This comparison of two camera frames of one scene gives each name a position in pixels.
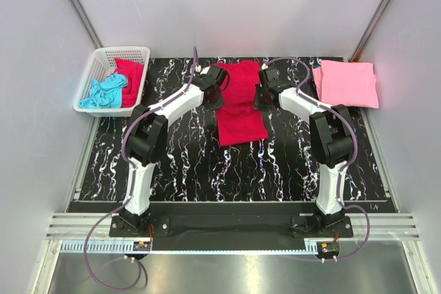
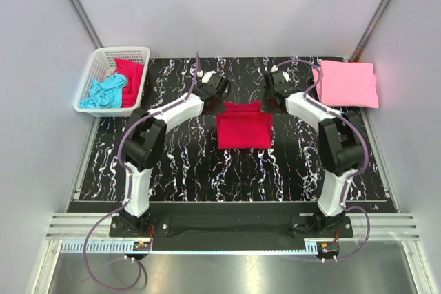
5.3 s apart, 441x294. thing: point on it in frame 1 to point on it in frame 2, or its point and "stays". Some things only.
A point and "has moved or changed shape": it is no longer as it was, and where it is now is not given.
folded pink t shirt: x=349 y=83 stays
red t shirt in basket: x=133 y=71 stays
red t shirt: x=238 y=122 has moved or changed shape
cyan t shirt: x=106 y=93 stays
